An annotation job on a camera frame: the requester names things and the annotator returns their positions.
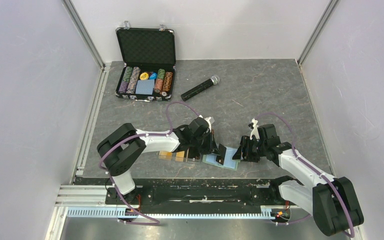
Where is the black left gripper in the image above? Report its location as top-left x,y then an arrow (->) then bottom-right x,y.
191,129 -> 221,157

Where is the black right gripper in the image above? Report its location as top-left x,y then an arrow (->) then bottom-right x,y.
232,135 -> 267,163

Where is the green card holder wallet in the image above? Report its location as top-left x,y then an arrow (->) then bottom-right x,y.
202,147 -> 240,171

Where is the clear acrylic card tray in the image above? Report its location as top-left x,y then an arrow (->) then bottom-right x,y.
158,148 -> 202,163

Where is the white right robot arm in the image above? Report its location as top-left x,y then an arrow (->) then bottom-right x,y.
233,122 -> 365,236

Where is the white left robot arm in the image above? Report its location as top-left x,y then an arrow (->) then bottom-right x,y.
96,116 -> 222,204

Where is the gold credit card stack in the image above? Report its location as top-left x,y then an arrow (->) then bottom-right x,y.
174,151 -> 185,162

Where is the orange credit card stack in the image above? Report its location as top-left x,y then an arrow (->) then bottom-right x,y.
158,151 -> 173,161

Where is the blue playing card deck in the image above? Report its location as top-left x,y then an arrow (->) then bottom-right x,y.
135,79 -> 155,95

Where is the black handheld microphone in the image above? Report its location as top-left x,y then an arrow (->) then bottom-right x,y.
180,75 -> 220,101

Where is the black poker chip case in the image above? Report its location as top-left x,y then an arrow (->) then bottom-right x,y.
115,20 -> 176,102

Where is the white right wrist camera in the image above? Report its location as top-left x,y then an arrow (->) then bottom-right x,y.
248,118 -> 260,140

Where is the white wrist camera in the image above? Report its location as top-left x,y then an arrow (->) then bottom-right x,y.
248,118 -> 260,140
204,116 -> 215,132

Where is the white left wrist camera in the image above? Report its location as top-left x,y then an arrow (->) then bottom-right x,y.
204,116 -> 215,132

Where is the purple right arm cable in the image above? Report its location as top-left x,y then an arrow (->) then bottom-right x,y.
254,111 -> 356,238

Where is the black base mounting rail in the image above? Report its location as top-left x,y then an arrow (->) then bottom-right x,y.
74,177 -> 337,215

